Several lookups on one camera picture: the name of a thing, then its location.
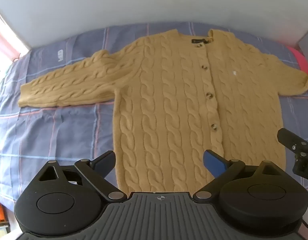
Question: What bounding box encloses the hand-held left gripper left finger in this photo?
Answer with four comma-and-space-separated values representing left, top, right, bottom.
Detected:
39, 150, 125, 202

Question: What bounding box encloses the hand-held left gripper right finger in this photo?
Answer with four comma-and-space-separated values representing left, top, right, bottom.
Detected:
193, 149, 282, 202

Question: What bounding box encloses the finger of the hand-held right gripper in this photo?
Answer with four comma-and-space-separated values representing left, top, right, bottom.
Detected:
277, 128, 308, 153

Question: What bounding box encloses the yellow cable-knit cardigan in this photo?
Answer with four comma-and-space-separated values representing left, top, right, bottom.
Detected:
18, 29, 308, 193

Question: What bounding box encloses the blue plaid bed sheet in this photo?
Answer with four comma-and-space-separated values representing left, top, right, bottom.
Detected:
0, 21, 308, 207

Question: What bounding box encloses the pink cloth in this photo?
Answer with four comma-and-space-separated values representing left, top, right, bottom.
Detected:
286, 45, 308, 96

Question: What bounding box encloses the pink curtain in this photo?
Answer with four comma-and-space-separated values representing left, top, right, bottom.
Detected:
0, 6, 28, 67

